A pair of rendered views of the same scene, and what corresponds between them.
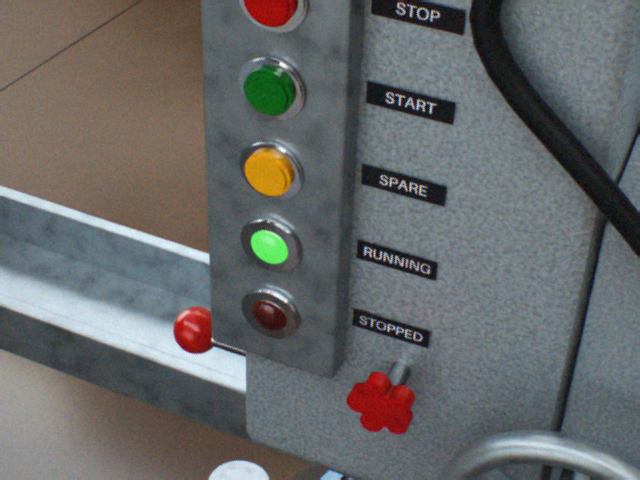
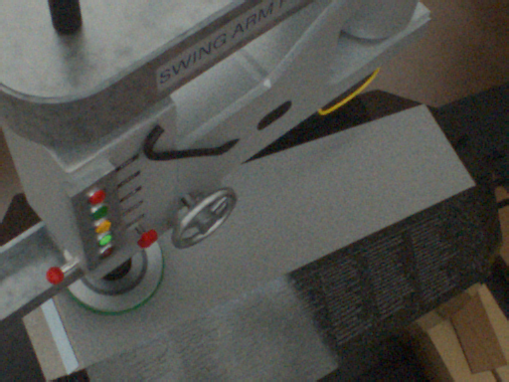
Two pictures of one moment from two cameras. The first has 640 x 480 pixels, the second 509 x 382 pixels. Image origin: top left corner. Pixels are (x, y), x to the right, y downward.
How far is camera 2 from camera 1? 1.02 m
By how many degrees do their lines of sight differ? 46
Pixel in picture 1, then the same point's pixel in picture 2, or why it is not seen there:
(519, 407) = (170, 204)
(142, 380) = (34, 304)
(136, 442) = not seen: outside the picture
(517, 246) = (161, 178)
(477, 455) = (184, 226)
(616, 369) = (187, 174)
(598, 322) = (180, 171)
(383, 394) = (150, 237)
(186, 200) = not seen: outside the picture
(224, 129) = (86, 230)
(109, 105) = not seen: outside the picture
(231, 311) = (94, 262)
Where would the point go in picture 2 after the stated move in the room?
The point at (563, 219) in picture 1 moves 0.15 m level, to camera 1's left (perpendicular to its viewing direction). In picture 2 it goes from (171, 164) to (122, 237)
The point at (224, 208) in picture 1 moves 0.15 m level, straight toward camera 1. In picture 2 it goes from (88, 244) to (174, 281)
